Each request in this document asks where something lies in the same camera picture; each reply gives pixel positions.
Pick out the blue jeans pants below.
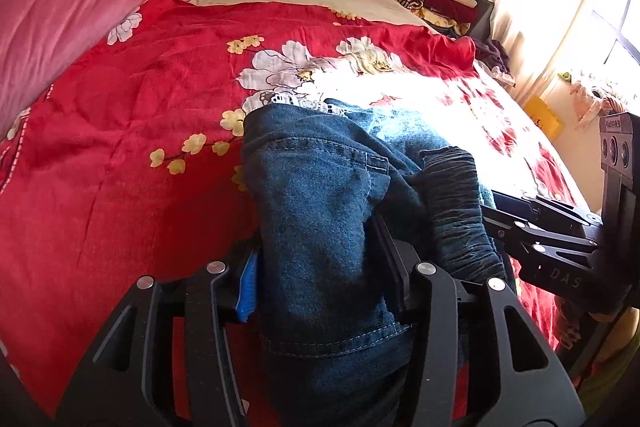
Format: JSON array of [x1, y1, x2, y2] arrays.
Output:
[[242, 91, 511, 427]]

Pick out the pink quilt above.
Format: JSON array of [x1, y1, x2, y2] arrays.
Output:
[[0, 0, 236, 138]]

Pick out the purple cloth with white ruffle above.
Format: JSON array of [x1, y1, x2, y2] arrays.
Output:
[[472, 37, 516, 86]]

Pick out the pink and white ruffled cloth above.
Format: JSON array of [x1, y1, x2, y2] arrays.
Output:
[[557, 72, 626, 130]]

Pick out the yellow box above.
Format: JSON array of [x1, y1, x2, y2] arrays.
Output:
[[522, 94, 563, 138]]

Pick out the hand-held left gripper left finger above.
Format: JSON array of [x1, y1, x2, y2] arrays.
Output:
[[52, 249, 261, 427]]

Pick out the red floral blanket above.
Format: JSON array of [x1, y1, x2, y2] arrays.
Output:
[[0, 0, 596, 423]]

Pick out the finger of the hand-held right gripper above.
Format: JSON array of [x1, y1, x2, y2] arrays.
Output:
[[491, 189, 604, 229], [480, 206, 599, 269]]

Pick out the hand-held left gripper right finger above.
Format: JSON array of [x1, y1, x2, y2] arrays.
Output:
[[370, 212, 586, 427]]

